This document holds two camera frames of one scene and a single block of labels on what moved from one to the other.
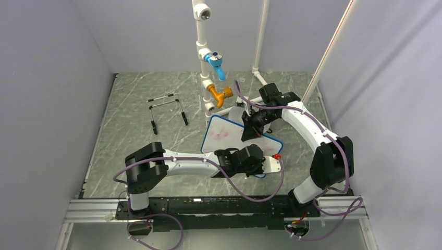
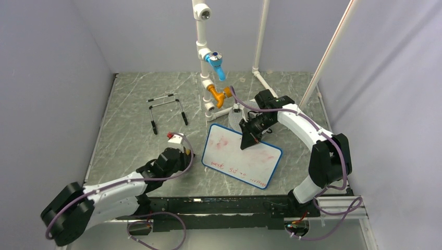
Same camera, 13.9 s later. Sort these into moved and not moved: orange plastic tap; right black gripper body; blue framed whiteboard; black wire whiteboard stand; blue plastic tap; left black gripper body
Moved: left black gripper body; blue framed whiteboard
Not moved: black wire whiteboard stand; orange plastic tap; right black gripper body; blue plastic tap
